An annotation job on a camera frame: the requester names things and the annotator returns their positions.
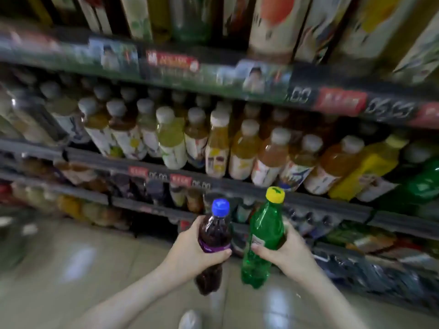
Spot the person's right hand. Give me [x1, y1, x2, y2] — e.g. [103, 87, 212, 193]
[250, 221, 323, 285]

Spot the person's left hand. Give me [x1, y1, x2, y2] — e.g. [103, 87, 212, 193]
[161, 216, 233, 285]

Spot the dark bottle blue cap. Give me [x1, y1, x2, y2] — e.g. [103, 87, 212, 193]
[194, 198, 233, 296]

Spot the green bottle yellow cap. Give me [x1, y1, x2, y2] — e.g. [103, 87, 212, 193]
[240, 186, 286, 290]

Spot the drinks shelf unit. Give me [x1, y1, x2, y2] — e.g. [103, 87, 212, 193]
[0, 0, 439, 316]

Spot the person's left forearm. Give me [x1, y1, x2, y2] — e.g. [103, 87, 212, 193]
[69, 267, 186, 329]

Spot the person's white shoe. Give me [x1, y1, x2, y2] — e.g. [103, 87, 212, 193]
[178, 309, 204, 329]

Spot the narrow shelf price strip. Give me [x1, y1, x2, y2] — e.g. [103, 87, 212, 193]
[128, 165, 214, 191]

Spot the red shelf price strip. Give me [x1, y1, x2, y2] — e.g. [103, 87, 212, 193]
[0, 27, 439, 129]

